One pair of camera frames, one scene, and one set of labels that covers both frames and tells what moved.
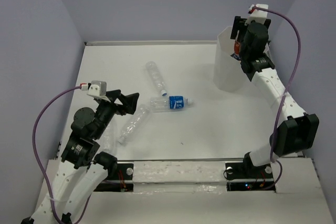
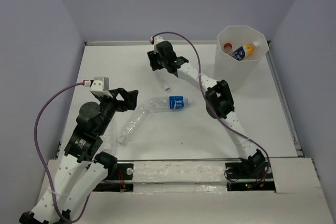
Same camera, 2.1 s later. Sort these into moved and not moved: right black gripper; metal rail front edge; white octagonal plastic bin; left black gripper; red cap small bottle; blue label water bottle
Moved: red cap small bottle; right black gripper
Not moved: metal rail front edge; white octagonal plastic bin; left black gripper; blue label water bottle
